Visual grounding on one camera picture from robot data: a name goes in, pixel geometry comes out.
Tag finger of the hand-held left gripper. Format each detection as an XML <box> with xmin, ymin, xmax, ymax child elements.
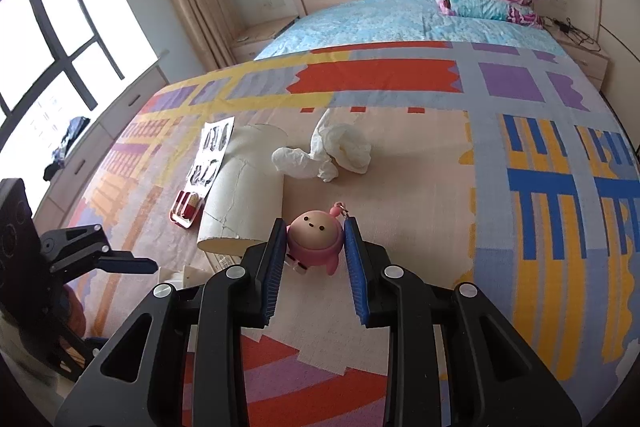
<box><xmin>39</xmin><ymin>223</ymin><xmax>159</xmax><ymax>280</ymax></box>

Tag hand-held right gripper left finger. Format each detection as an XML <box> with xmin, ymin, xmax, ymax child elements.
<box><xmin>55</xmin><ymin>217</ymin><xmax>288</xmax><ymax>427</ymax></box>

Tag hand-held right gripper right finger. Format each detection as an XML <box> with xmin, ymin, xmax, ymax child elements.
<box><xmin>344</xmin><ymin>216</ymin><xmax>583</xmax><ymax>427</ymax></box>

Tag pink round toy keychain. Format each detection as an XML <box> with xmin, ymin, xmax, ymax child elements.
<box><xmin>284</xmin><ymin>201</ymin><xmax>352</xmax><ymax>279</ymax></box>

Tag white paper tube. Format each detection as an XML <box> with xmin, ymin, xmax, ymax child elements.
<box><xmin>196</xmin><ymin>123</ymin><xmax>290</xmax><ymax>256</ymax></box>

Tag red and white small packet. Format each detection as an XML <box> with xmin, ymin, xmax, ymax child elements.
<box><xmin>170</xmin><ymin>189</ymin><xmax>205</xmax><ymax>228</ymax></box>

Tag colourful printed blanket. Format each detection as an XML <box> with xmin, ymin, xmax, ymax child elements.
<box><xmin>65</xmin><ymin>41</ymin><xmax>640</xmax><ymax>427</ymax></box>

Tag dark blue cloth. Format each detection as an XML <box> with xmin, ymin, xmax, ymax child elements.
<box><xmin>42</xmin><ymin>116</ymin><xmax>92</xmax><ymax>182</ymax></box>

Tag white crumpled tissue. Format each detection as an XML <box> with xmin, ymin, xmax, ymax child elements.
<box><xmin>271</xmin><ymin>145</ymin><xmax>340</xmax><ymax>183</ymax></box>

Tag wooden windowsill cabinet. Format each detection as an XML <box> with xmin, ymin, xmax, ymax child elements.
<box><xmin>30</xmin><ymin>52</ymin><xmax>173</xmax><ymax>238</ymax></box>

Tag person's white clothing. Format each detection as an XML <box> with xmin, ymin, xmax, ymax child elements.
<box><xmin>0</xmin><ymin>322</ymin><xmax>61</xmax><ymax>394</ymax></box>

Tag cream crumpled plastic bag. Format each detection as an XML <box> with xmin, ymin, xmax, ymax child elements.
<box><xmin>309</xmin><ymin>108</ymin><xmax>374</xmax><ymax>176</ymax></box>

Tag black and white printed sheet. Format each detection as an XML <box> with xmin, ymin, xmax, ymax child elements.
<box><xmin>185</xmin><ymin>116</ymin><xmax>236</xmax><ymax>200</ymax></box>

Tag dark framed window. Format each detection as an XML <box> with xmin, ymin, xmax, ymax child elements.
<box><xmin>0</xmin><ymin>0</ymin><xmax>160</xmax><ymax>132</ymax></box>

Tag wooden nightstand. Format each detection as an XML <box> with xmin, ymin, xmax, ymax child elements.
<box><xmin>231</xmin><ymin>18</ymin><xmax>300</xmax><ymax>64</ymax></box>
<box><xmin>542</xmin><ymin>19</ymin><xmax>612</xmax><ymax>94</ymax></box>

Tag black cables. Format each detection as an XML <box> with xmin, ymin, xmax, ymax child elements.
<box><xmin>545</xmin><ymin>17</ymin><xmax>601</xmax><ymax>52</ymax></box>

